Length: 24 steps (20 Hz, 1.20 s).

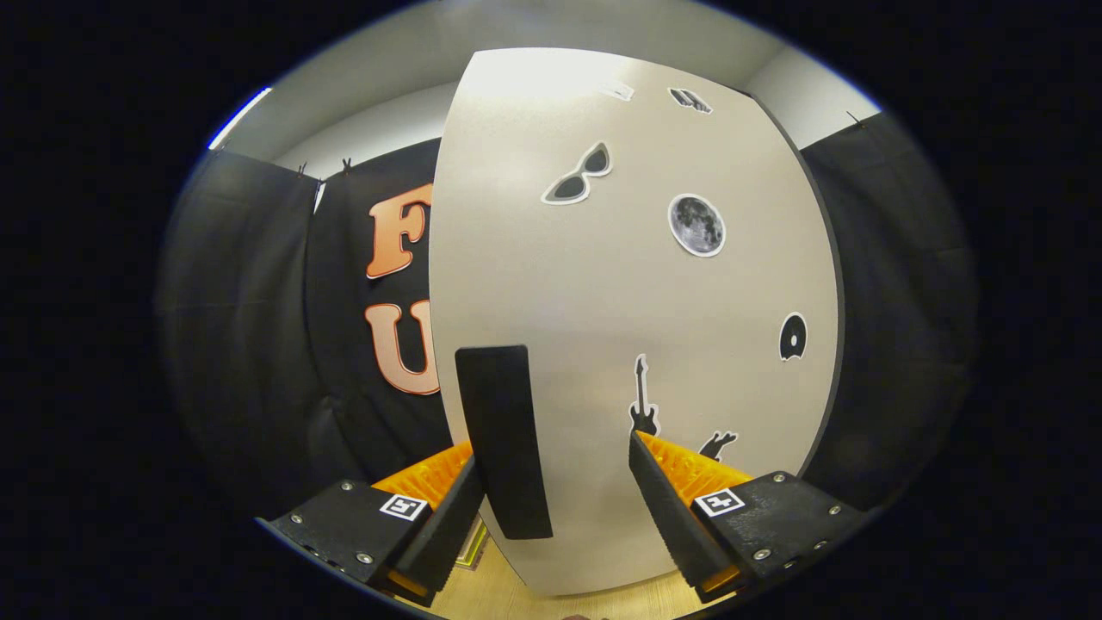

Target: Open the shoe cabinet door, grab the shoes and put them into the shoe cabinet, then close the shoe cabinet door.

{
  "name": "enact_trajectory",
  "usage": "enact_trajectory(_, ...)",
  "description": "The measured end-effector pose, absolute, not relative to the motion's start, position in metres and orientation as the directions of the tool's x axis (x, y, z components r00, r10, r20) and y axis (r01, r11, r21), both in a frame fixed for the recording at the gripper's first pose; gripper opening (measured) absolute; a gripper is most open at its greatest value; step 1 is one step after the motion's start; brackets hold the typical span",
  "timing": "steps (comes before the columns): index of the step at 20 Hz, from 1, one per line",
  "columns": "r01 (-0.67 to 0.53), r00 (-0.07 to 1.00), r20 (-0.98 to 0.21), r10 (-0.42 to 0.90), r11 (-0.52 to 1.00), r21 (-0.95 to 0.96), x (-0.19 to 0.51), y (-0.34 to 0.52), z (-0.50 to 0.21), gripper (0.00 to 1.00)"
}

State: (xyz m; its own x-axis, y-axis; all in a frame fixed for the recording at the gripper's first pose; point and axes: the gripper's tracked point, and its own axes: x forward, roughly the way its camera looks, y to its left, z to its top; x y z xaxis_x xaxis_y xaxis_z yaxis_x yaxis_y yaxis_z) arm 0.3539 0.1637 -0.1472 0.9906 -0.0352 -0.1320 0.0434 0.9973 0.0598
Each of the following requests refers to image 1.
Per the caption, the beige shoe cabinet door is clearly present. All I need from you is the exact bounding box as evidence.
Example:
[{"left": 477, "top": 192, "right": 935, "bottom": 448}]
[{"left": 428, "top": 47, "right": 845, "bottom": 597}]

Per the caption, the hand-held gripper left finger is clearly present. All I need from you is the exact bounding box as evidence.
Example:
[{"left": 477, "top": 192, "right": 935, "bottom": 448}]
[{"left": 257, "top": 442, "right": 487, "bottom": 608}]

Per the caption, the black door handle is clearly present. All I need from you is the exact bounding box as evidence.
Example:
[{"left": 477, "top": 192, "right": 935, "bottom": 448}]
[{"left": 455, "top": 344, "right": 554, "bottom": 541}]

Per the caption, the stack of books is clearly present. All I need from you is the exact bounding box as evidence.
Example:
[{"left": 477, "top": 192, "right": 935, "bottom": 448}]
[{"left": 455, "top": 515, "right": 492, "bottom": 571}]

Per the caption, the black backdrop cloth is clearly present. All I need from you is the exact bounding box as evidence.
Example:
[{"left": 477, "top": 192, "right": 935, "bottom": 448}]
[{"left": 155, "top": 110, "right": 978, "bottom": 518}]

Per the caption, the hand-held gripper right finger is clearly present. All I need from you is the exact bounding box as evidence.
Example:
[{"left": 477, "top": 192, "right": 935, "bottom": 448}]
[{"left": 628, "top": 431, "right": 870, "bottom": 604}]

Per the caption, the long ceiling light strip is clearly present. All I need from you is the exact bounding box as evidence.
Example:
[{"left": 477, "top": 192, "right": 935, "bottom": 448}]
[{"left": 208, "top": 86, "right": 273, "bottom": 150}]

